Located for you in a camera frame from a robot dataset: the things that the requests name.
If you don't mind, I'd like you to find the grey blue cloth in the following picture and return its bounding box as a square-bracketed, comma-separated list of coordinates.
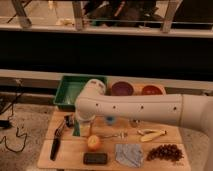
[115, 144, 143, 168]

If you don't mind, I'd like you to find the bunch of dark grapes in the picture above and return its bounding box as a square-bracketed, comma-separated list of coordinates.
[146, 144, 183, 162]

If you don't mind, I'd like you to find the small black clip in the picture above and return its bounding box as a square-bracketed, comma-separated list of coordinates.
[65, 115, 74, 128]

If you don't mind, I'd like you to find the red bowl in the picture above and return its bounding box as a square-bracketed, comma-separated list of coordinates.
[141, 85, 162, 95]

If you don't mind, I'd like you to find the purple bowl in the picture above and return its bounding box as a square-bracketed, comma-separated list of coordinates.
[111, 81, 134, 96]

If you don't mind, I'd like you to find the small metal cup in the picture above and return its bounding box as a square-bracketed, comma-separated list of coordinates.
[129, 119, 140, 128]

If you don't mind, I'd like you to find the orange apple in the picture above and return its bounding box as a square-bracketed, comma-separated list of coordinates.
[87, 135, 101, 151]

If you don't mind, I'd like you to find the yellow banana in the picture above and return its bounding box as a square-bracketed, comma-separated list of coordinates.
[137, 130, 167, 142]

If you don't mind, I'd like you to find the green plastic tray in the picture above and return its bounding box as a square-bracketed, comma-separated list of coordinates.
[53, 75, 107, 111]

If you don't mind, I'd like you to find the black sponge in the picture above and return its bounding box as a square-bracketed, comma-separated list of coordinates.
[83, 153, 108, 164]

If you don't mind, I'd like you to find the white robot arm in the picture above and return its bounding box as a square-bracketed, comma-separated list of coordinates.
[75, 79, 213, 171]

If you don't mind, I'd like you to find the black handled knife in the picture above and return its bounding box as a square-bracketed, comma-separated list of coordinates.
[50, 121, 65, 161]

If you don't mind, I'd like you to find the metal spoon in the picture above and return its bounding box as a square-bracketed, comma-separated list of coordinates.
[100, 132, 128, 139]

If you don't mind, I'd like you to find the blue plastic cup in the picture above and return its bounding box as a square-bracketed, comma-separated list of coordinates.
[105, 116, 115, 126]

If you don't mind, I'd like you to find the red chili pepper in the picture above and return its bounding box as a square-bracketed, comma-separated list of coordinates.
[88, 121, 94, 136]

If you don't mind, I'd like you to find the black power cable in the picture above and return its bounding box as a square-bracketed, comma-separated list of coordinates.
[0, 79, 28, 154]

